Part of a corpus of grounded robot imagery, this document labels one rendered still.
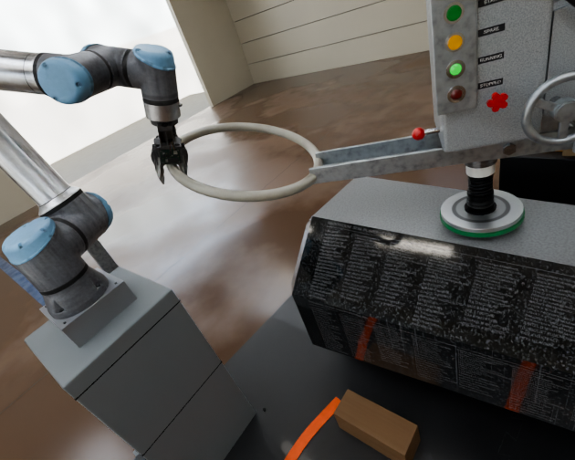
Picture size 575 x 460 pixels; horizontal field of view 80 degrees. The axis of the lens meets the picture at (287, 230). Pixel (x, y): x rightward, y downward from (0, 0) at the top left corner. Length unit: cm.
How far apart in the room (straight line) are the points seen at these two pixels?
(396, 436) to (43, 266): 130
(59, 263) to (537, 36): 129
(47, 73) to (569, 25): 102
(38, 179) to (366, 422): 142
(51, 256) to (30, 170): 28
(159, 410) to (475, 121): 131
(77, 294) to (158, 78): 69
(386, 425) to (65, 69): 147
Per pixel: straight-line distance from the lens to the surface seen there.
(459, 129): 91
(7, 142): 132
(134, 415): 137
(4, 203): 725
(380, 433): 152
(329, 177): 101
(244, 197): 90
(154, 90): 95
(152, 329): 126
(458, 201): 119
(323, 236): 132
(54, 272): 122
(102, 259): 239
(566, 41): 92
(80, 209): 130
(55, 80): 90
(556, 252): 111
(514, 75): 90
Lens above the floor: 151
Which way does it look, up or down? 32 degrees down
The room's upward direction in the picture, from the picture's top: 20 degrees counter-clockwise
